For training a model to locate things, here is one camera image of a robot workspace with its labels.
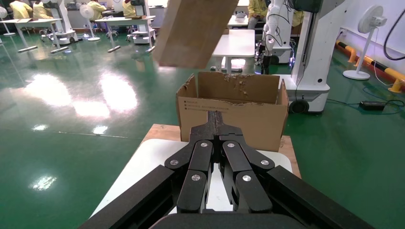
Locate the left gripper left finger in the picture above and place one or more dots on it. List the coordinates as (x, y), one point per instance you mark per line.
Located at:
(193, 177)

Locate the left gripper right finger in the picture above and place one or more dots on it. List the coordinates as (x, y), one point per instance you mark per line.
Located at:
(250, 186)

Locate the brown cardboard flap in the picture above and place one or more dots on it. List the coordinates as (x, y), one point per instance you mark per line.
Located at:
(193, 31)

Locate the big open cardboard box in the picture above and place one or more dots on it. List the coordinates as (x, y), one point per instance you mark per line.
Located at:
(259, 123)

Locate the plywood board platform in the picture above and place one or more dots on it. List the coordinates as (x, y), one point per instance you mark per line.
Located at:
(161, 132)

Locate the white wheeled column robot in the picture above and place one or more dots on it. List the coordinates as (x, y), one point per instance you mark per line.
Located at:
(311, 63)

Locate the white square table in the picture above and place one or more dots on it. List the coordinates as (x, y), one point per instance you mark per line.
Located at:
(235, 44)

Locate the black power adapter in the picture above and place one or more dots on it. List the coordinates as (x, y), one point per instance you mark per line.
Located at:
(371, 105)

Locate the long white table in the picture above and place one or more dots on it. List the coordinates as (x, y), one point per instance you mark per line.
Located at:
(126, 19)
(30, 21)

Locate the person in yellow jacket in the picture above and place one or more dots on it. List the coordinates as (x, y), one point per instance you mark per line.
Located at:
(128, 8)
(42, 11)
(96, 9)
(20, 9)
(258, 11)

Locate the yellow black floor barrier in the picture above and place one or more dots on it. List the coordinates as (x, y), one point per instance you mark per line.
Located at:
(379, 65)

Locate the white standing fan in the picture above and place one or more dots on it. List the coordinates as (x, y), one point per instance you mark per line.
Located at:
(3, 14)
(87, 12)
(368, 22)

